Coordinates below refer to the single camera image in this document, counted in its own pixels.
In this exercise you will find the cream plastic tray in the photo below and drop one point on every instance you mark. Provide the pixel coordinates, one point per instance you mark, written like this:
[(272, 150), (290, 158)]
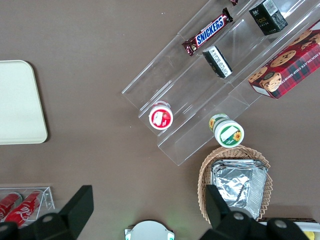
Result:
[(20, 102)]

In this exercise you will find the clear acrylic bottle rack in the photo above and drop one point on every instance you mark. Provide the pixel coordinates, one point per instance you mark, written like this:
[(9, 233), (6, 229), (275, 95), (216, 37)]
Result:
[(47, 197)]

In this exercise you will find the red tartan cookie box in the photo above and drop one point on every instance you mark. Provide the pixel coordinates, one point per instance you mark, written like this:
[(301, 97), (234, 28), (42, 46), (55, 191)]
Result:
[(292, 65)]

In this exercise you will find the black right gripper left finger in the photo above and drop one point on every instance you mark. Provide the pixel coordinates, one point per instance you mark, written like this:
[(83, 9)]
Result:
[(75, 210)]

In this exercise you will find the yellow snack packet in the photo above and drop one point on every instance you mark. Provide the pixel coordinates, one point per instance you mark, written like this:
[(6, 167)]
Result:
[(310, 235)]

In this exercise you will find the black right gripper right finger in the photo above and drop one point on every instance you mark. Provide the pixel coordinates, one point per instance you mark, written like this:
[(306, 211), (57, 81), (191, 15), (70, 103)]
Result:
[(220, 215)]

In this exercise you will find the small black carton box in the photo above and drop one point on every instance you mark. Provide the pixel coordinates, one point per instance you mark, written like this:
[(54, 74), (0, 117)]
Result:
[(268, 17), (218, 62)]

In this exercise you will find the light wicker basket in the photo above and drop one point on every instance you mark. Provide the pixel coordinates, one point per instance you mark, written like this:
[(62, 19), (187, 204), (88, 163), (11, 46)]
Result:
[(205, 172)]

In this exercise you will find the clear acrylic tiered stand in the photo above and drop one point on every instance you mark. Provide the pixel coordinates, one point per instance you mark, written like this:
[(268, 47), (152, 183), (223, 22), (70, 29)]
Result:
[(200, 100)]

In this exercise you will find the red cola bottle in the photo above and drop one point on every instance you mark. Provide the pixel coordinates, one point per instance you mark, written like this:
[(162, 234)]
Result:
[(25, 207), (8, 201)]

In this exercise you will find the red lid yogurt cup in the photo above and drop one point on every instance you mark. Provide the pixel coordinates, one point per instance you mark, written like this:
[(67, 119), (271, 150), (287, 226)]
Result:
[(161, 117)]

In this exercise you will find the aluminium foil container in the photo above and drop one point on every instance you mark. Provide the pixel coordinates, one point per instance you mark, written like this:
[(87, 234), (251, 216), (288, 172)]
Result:
[(237, 185)]

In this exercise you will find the white snack bin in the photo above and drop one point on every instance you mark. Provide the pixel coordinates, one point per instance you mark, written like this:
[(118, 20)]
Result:
[(287, 221)]

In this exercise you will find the green sunflower lid cup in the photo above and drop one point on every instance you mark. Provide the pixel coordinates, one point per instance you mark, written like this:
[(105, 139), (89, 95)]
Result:
[(228, 133)]

